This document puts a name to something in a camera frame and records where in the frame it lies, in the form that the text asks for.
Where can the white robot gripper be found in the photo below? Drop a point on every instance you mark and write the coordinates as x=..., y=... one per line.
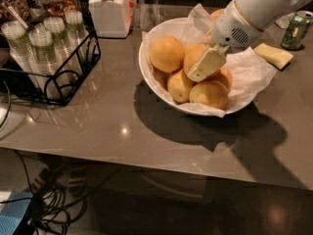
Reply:
x=232, y=27

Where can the large orange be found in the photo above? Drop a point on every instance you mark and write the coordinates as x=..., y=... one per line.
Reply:
x=192, y=57

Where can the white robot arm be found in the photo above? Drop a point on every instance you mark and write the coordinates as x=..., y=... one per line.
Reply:
x=260, y=14

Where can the orange behind the bowl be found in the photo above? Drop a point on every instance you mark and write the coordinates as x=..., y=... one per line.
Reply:
x=217, y=13

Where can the white ceramic bowl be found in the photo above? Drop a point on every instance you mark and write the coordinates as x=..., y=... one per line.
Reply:
x=243, y=67

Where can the orange at right side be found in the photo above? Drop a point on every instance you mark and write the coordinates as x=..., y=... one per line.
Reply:
x=224, y=76

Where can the orange at back left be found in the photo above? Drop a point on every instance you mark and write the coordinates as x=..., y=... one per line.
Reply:
x=167, y=54

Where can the orange at front right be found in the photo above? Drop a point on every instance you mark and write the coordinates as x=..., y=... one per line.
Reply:
x=211, y=93

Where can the white paper liner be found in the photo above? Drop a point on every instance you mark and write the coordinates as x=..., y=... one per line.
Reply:
x=204, y=23

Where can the orange at front left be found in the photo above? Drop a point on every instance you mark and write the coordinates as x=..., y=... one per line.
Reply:
x=179, y=86

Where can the yellow packet on table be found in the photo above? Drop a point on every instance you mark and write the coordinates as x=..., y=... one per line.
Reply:
x=277, y=57

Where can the green drink can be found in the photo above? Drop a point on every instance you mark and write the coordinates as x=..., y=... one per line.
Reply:
x=296, y=30

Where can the white lidded canister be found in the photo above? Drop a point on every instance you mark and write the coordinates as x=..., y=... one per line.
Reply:
x=112, y=18

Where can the plastic cup stack right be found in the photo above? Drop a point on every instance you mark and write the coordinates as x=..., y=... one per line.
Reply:
x=75, y=26

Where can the plastic cup stack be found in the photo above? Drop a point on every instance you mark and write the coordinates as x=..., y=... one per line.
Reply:
x=57, y=28
x=75, y=26
x=17, y=38
x=44, y=59

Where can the plastic cup stack centre back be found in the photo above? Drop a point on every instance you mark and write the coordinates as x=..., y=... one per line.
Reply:
x=57, y=28

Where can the plastic cup stack centre front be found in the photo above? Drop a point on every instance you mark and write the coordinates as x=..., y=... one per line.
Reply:
x=44, y=59

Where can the glass jar with snacks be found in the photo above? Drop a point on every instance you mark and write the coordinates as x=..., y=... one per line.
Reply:
x=55, y=0

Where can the plastic cup stack far left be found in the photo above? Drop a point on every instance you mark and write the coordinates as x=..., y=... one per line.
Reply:
x=17, y=38

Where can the blue box on floor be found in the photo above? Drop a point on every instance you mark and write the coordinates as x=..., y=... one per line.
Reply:
x=13, y=212

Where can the black wire rack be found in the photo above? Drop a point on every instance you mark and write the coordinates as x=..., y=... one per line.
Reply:
x=67, y=78

